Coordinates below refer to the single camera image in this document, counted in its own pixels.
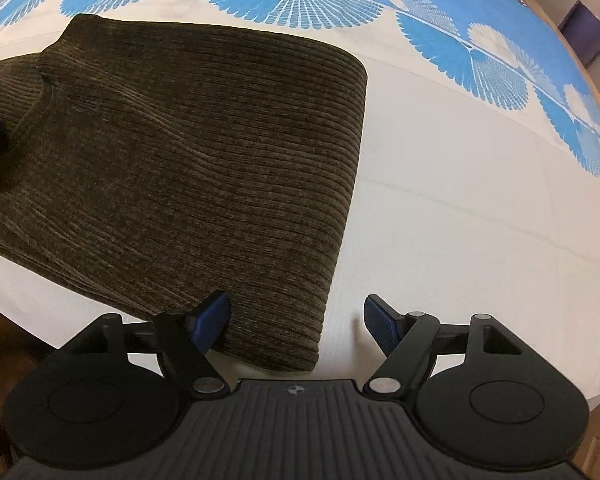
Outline purple box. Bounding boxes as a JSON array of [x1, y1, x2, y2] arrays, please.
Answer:
[[558, 0, 600, 67]]

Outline blue and white printed bedsheet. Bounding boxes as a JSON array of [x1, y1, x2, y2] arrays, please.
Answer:
[[0, 0, 600, 406]]

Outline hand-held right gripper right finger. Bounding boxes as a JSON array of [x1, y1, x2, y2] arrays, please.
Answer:
[[364, 295, 523, 397]]

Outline brown corduroy pants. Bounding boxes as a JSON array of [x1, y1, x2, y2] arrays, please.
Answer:
[[0, 12, 370, 374]]

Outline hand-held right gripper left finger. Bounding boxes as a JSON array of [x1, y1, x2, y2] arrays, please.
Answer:
[[92, 291, 230, 399]]

